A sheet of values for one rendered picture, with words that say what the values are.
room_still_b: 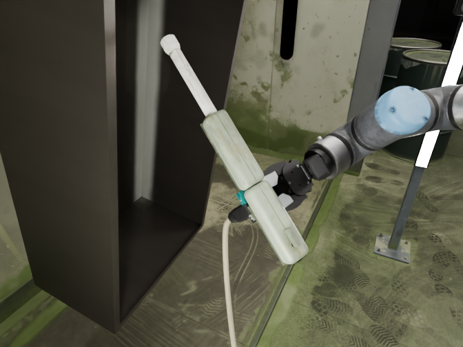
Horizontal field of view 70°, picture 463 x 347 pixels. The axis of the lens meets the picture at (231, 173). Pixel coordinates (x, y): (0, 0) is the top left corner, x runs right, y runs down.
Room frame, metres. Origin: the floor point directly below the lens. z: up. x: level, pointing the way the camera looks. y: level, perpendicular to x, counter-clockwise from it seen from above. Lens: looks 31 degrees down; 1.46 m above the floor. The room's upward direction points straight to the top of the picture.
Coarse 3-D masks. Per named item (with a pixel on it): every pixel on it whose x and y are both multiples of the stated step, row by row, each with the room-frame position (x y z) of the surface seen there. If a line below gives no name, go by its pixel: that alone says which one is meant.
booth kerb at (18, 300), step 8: (32, 280) 1.14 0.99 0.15; (16, 288) 1.07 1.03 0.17; (24, 288) 1.10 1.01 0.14; (32, 288) 1.13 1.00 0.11; (40, 288) 1.15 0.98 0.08; (8, 296) 1.03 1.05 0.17; (16, 296) 1.06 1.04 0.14; (24, 296) 1.09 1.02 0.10; (32, 296) 1.11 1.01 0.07; (0, 304) 1.00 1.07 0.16; (8, 304) 1.02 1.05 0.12; (16, 304) 1.04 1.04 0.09; (0, 312) 0.98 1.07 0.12; (8, 312) 1.01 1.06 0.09; (0, 320) 0.97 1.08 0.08
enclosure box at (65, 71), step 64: (0, 0) 0.67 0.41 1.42; (64, 0) 0.60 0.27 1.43; (128, 0) 1.17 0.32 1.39; (192, 0) 1.19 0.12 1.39; (0, 64) 0.69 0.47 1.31; (64, 64) 0.62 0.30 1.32; (128, 64) 1.19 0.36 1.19; (192, 64) 1.20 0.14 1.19; (0, 128) 0.73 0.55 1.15; (64, 128) 0.64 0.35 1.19; (128, 128) 1.21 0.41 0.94; (192, 128) 1.21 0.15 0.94; (64, 192) 0.66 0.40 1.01; (128, 192) 1.24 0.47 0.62; (192, 192) 1.21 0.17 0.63; (64, 256) 0.70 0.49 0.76; (128, 256) 0.97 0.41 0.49
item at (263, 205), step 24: (168, 48) 0.66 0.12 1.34; (192, 72) 0.64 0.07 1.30; (216, 120) 0.57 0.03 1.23; (216, 144) 0.55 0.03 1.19; (240, 144) 0.55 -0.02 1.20; (240, 168) 0.51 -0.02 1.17; (264, 192) 0.49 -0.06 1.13; (240, 216) 0.55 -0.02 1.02; (264, 216) 0.46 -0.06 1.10; (288, 216) 0.47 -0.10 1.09; (288, 240) 0.44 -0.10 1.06
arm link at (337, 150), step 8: (328, 136) 0.67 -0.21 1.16; (312, 144) 0.66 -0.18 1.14; (320, 144) 0.64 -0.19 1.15; (328, 144) 0.64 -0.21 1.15; (336, 144) 0.64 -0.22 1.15; (328, 152) 0.62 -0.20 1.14; (336, 152) 0.62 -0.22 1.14; (344, 152) 0.63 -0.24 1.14; (336, 160) 0.61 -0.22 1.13; (344, 160) 0.62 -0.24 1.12; (336, 168) 0.61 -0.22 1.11; (344, 168) 0.62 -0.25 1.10; (328, 176) 0.63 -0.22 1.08
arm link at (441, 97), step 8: (440, 88) 0.67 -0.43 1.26; (448, 88) 0.66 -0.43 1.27; (456, 88) 0.64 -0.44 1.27; (432, 96) 0.64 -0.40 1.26; (440, 96) 0.64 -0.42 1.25; (448, 96) 0.63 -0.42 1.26; (456, 96) 0.62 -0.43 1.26; (440, 104) 0.63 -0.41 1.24; (448, 104) 0.62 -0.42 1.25; (456, 104) 0.61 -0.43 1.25; (440, 112) 0.62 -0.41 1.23; (448, 112) 0.62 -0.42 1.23; (456, 112) 0.60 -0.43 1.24; (440, 120) 0.62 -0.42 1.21; (448, 120) 0.61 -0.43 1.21; (456, 120) 0.60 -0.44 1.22; (432, 128) 0.62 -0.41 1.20; (440, 128) 0.63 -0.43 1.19; (448, 128) 0.63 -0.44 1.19; (456, 128) 0.61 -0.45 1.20
